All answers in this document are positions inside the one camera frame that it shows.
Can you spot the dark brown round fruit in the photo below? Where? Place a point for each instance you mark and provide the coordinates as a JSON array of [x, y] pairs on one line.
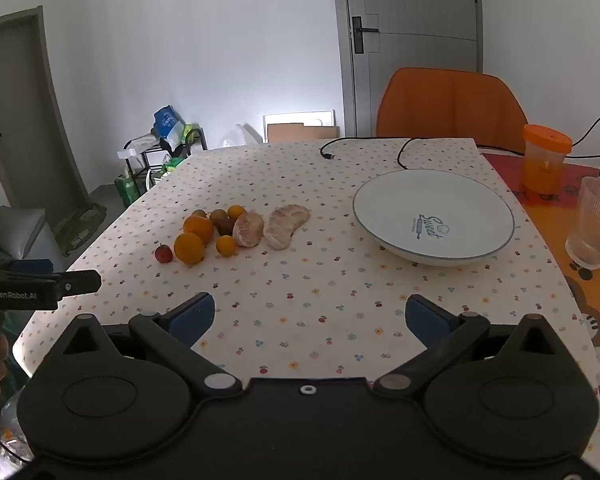
[[225, 227]]

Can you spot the clear ribbed glass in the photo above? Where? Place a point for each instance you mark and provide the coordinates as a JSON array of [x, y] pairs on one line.
[[592, 220]]

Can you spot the grey cushion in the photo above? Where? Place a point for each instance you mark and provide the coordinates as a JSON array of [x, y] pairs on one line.
[[17, 232]]

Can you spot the brown cardboard sheet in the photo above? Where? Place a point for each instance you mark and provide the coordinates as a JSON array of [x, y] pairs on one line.
[[300, 132]]

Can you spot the blue plastic bag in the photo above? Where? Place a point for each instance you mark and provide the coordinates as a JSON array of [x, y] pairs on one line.
[[167, 122]]

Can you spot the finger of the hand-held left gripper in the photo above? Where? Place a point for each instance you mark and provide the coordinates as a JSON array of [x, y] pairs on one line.
[[32, 265], [80, 282]]

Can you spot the green packet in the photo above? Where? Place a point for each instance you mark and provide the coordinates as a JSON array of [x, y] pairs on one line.
[[170, 167]]

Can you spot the green camouflage mat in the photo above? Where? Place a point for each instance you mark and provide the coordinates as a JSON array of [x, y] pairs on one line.
[[80, 227]]

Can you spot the greenish brown round fruit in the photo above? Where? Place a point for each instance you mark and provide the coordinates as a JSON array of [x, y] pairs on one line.
[[198, 213], [218, 215]]

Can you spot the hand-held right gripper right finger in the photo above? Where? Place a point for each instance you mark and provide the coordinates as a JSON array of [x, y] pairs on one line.
[[425, 322]]

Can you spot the grey interior door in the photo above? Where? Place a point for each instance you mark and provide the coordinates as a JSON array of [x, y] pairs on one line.
[[20, 110]]

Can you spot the white plate with blue rim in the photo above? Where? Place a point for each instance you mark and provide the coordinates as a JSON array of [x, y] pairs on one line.
[[430, 200]]

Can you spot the black metal rack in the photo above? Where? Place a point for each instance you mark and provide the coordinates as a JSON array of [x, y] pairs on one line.
[[147, 165]]

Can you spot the large orange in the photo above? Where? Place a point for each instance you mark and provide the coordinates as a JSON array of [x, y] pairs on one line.
[[189, 249], [198, 229]]

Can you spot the small orange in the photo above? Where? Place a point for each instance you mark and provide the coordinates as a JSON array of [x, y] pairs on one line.
[[225, 246], [236, 211]]

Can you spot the small red fruit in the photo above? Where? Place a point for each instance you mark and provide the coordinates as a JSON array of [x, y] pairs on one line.
[[163, 254]]

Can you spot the white framed board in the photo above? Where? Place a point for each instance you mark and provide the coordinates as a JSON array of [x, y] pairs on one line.
[[300, 116]]

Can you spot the orange chair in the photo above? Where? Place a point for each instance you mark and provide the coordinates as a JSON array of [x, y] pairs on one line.
[[445, 105]]

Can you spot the green bag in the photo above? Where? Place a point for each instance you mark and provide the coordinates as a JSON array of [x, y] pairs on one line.
[[126, 190]]

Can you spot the orange printed table cover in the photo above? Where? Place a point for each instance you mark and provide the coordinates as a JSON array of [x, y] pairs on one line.
[[545, 210]]

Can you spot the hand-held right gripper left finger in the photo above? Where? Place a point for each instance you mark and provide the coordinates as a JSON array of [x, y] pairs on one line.
[[195, 317]]

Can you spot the orange lidded plastic cup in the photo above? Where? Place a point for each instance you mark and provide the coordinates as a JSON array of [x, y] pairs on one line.
[[545, 165]]

